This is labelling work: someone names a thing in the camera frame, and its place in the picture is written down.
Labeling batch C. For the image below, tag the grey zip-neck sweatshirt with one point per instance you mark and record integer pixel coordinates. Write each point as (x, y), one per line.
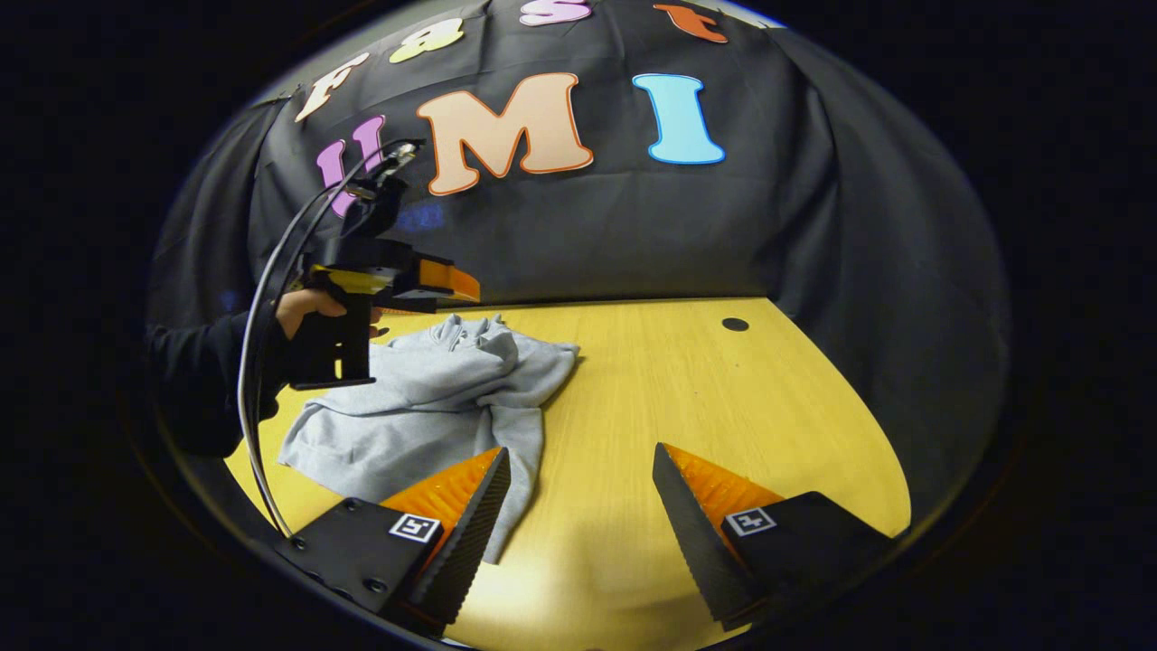
(425, 407)

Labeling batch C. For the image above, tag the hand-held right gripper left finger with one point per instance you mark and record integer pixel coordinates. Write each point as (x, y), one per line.
(470, 542)

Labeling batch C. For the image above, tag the black backdrop cloth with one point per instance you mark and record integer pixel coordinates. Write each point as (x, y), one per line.
(723, 235)

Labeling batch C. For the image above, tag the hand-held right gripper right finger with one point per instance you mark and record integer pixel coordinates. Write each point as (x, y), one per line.
(696, 542)

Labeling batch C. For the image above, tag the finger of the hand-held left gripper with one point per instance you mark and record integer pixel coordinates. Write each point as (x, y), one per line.
(447, 278)

